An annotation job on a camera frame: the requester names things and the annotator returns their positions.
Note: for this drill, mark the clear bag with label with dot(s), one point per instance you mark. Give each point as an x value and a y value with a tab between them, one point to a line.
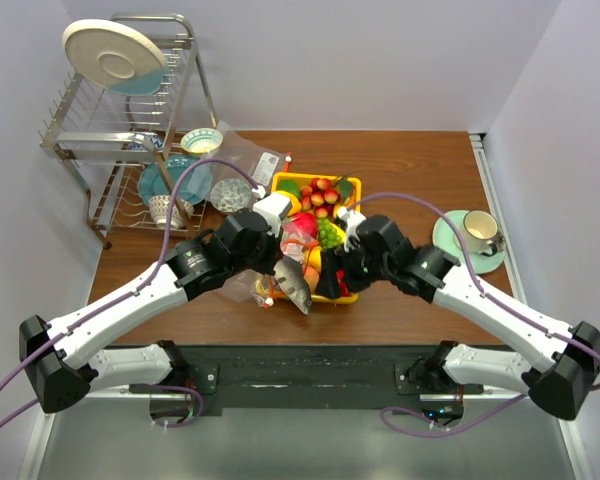
258	162

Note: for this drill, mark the teal scalloped plate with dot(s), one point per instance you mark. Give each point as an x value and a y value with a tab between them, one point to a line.
194	188

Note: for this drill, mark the green saucer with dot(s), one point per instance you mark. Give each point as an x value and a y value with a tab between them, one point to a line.
443	237

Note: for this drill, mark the cream mug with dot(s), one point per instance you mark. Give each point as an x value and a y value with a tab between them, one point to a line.
481	233

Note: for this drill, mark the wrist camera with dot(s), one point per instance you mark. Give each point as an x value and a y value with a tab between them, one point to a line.
273	208
349	219

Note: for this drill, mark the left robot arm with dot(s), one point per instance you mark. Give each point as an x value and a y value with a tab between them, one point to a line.
64	358

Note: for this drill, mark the green grapes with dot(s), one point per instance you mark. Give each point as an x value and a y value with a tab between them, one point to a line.
329	235

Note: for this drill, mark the floral grey bowl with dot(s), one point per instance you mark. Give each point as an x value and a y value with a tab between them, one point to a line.
230	195

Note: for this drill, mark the orange peach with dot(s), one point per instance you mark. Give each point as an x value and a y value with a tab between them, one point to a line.
312	277

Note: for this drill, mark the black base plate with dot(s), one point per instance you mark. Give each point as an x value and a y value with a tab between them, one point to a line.
284	376

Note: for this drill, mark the yellow plastic tray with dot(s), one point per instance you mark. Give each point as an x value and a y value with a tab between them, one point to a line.
350	189

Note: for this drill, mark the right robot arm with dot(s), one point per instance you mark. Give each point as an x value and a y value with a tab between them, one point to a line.
552	362

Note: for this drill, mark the small yellow fruit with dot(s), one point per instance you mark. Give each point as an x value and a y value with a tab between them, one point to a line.
312	257

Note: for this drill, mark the red bell pepper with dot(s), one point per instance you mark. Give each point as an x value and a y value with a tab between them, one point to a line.
343	287

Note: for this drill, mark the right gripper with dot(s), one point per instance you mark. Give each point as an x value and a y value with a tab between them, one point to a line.
328	287

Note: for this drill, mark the orange zip top bag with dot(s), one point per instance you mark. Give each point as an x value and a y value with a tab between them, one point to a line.
264	289

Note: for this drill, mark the metal dish rack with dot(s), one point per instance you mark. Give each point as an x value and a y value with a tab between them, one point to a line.
106	140

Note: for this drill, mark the grey toy fish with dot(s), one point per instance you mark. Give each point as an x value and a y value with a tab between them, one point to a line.
288	273

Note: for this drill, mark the teal striped small bowl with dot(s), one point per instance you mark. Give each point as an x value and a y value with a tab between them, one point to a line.
201	141

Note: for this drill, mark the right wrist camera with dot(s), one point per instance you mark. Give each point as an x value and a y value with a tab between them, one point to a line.
349	219

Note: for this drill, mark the red dragon fruit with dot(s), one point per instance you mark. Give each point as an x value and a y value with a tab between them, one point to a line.
302	223

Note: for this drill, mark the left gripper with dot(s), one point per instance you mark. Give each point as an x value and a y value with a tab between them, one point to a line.
275	253

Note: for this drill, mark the yellow bell pepper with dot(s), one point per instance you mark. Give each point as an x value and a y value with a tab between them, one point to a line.
295	204

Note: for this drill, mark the beige and teal plate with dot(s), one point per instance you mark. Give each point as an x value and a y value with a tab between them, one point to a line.
115	57

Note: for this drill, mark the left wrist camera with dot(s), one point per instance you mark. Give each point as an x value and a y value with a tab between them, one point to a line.
273	208

